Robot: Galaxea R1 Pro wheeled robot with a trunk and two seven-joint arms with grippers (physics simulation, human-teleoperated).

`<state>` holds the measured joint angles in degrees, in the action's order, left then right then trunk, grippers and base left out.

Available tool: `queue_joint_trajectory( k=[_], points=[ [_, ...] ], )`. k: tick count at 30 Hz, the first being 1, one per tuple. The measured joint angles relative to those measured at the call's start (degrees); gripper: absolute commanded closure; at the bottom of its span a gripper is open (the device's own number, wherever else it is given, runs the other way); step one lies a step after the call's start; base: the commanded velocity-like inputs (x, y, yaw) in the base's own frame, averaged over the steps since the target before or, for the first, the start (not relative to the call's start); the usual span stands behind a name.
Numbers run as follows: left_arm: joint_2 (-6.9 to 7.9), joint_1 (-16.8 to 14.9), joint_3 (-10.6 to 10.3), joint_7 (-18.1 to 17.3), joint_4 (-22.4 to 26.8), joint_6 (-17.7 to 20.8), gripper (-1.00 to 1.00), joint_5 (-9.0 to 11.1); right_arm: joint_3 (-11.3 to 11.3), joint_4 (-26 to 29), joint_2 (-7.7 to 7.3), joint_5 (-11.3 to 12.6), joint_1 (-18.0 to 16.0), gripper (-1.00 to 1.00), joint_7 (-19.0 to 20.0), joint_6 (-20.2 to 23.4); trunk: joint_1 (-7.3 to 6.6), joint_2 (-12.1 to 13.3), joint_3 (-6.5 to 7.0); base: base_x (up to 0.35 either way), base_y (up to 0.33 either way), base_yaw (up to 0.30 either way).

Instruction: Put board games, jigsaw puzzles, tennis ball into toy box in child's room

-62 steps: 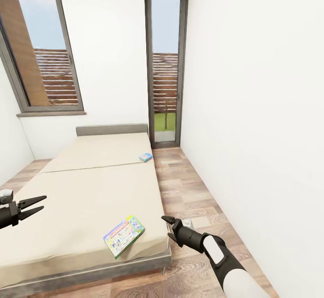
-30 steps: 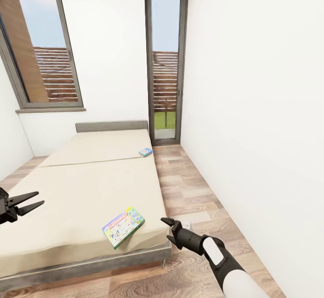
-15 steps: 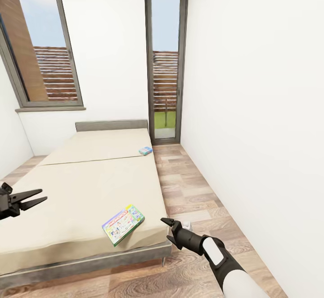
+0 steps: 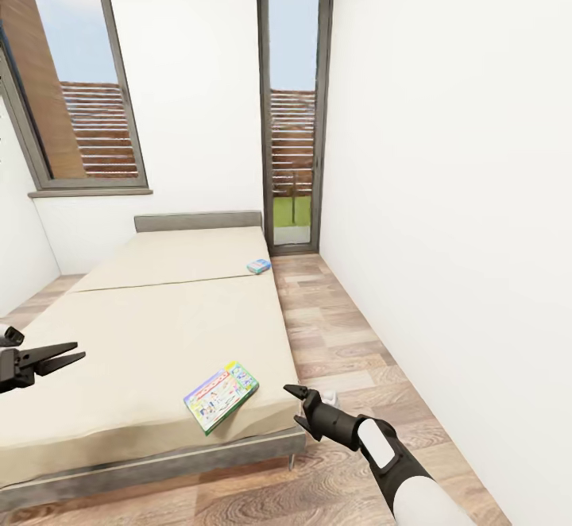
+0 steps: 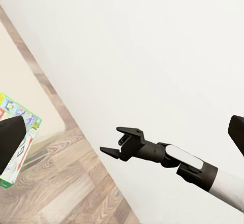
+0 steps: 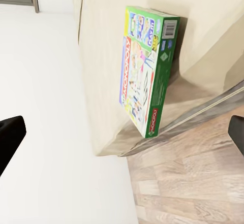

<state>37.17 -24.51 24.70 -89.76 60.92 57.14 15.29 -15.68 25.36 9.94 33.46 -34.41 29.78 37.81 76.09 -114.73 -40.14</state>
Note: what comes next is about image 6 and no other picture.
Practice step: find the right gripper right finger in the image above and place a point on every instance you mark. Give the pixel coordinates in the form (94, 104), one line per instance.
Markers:
(236, 131)

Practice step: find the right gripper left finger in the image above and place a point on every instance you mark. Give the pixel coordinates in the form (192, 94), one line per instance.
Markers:
(12, 132)

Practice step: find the bed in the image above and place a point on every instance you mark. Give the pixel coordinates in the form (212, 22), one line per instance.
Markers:
(206, 77)

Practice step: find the board game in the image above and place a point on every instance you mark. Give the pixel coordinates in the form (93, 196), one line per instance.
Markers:
(148, 47)

